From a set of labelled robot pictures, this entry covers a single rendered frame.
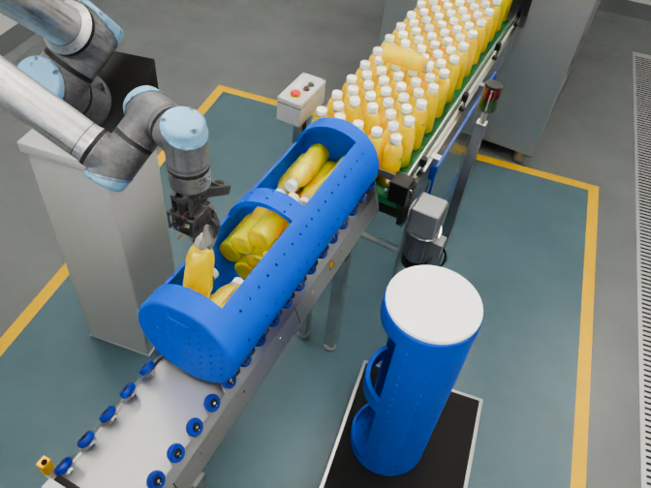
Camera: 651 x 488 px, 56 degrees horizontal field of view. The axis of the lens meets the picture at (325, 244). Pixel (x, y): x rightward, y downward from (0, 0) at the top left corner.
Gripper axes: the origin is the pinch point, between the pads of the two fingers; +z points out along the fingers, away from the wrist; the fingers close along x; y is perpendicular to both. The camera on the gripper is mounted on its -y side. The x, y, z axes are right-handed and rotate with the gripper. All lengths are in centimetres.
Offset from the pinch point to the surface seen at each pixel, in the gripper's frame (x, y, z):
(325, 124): 1, -65, 5
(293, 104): -22, -86, 18
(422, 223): 35, -83, 47
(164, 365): -3.3, 17.6, 35.0
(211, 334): 13.9, 17.5, 7.9
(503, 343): 82, -112, 128
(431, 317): 55, -26, 25
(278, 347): 18.2, -6.6, 41.6
